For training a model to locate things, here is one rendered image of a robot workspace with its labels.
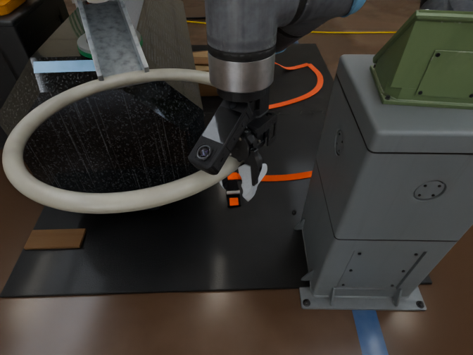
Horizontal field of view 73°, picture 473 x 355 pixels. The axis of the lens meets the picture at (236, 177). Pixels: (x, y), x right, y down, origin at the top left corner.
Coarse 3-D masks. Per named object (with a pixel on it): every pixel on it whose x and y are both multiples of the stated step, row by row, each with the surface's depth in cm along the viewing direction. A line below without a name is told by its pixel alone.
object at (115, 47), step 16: (80, 0) 89; (96, 16) 92; (112, 16) 93; (128, 16) 87; (96, 32) 89; (112, 32) 90; (128, 32) 90; (96, 48) 86; (112, 48) 87; (128, 48) 87; (96, 64) 77; (112, 64) 84; (128, 64) 84; (144, 64) 79
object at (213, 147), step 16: (224, 112) 46; (240, 112) 45; (208, 128) 46; (224, 128) 45; (240, 128) 45; (208, 144) 44; (224, 144) 44; (192, 160) 45; (208, 160) 44; (224, 160) 45
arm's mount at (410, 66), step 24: (408, 24) 67; (432, 24) 65; (456, 24) 65; (384, 48) 80; (408, 48) 69; (432, 48) 68; (456, 48) 68; (384, 72) 80; (408, 72) 73; (432, 72) 72; (456, 72) 71; (384, 96) 79; (408, 96) 77; (432, 96) 76; (456, 96) 75
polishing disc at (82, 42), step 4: (136, 32) 114; (80, 36) 112; (84, 36) 112; (140, 36) 112; (80, 40) 109; (84, 40) 109; (140, 40) 112; (80, 44) 107; (84, 44) 107; (88, 44) 107; (80, 48) 106; (84, 48) 105; (88, 48) 105; (88, 52) 105
